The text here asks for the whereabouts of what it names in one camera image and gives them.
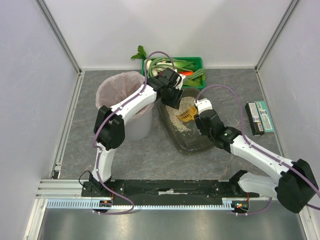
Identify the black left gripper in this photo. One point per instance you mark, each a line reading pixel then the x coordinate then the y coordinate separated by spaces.
pixel 175 99

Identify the yellow litter scoop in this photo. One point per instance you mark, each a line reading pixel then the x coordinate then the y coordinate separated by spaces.
pixel 188 115

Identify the dark grey litter tray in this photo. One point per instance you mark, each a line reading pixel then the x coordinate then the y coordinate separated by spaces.
pixel 185 136

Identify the pink plastic trash bag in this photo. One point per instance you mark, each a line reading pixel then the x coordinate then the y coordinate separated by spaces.
pixel 117 88

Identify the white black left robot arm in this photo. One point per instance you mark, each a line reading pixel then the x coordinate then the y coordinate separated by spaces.
pixel 109 128

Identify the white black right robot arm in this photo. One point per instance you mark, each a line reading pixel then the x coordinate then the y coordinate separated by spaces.
pixel 292 183

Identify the black box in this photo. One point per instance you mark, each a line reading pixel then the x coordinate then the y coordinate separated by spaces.
pixel 254 119

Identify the teal box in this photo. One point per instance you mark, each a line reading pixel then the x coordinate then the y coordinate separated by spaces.
pixel 265 117

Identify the orange carrot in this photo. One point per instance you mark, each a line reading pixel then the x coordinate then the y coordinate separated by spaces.
pixel 186 73

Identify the white radish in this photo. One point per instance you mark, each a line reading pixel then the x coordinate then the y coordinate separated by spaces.
pixel 151 70

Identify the green spinach leaves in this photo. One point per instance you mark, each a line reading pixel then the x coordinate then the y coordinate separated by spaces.
pixel 198 82

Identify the long green beans bundle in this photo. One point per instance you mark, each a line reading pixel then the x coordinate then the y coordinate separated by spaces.
pixel 160 66

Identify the green plastic vegetable crate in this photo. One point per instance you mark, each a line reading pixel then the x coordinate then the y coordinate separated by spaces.
pixel 190 72

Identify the grey trash bin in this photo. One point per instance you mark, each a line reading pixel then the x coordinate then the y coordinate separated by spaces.
pixel 138 127

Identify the green leafy sprig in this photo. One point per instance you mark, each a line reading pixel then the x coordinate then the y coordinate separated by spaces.
pixel 141 53

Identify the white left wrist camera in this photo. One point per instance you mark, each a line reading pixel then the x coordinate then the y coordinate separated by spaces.
pixel 179 81

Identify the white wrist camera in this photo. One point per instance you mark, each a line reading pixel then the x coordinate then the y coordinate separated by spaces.
pixel 203 105
pixel 179 81

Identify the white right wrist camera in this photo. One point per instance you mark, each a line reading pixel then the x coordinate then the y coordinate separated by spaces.
pixel 203 105

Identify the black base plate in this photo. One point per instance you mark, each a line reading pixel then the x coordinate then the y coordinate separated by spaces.
pixel 176 191

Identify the aluminium frame post left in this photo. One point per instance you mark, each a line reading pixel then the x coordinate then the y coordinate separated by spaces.
pixel 58 34

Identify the aluminium frame post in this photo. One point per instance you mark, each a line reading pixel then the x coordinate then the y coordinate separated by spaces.
pixel 58 34
pixel 293 4

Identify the aluminium frame post right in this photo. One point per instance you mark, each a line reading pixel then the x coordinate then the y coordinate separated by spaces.
pixel 293 4

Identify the slotted cable duct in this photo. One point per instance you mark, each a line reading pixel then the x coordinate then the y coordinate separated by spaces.
pixel 99 204

